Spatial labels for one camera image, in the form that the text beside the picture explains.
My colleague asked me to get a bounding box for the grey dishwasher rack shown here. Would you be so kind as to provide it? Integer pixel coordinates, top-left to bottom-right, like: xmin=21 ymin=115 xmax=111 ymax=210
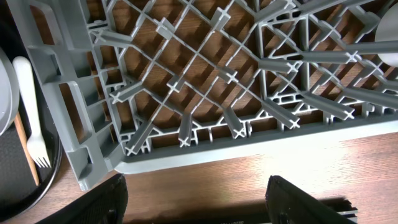
xmin=7 ymin=1 xmax=397 ymax=190

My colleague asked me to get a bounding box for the white plastic fork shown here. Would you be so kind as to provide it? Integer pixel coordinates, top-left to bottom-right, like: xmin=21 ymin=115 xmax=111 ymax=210
xmin=12 ymin=56 xmax=51 ymax=168

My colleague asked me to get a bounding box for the grey plate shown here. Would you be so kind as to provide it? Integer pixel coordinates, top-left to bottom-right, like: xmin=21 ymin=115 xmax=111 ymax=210
xmin=0 ymin=49 xmax=20 ymax=134

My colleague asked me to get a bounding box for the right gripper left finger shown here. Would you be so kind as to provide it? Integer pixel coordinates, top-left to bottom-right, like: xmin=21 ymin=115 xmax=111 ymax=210
xmin=38 ymin=174 xmax=128 ymax=224

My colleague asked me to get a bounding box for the wooden chopstick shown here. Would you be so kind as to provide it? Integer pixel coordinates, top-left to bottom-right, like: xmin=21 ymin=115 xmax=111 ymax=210
xmin=14 ymin=112 xmax=40 ymax=186

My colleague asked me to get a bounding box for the white cup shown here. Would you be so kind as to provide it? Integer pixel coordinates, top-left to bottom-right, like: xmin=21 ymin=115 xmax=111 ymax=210
xmin=375 ymin=4 xmax=397 ymax=67

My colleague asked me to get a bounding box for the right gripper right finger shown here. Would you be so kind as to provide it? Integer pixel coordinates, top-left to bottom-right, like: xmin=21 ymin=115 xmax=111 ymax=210
xmin=265 ymin=175 xmax=354 ymax=224

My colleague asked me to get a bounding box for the round black tray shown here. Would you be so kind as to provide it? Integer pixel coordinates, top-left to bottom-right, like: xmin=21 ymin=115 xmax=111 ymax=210
xmin=0 ymin=12 xmax=63 ymax=222

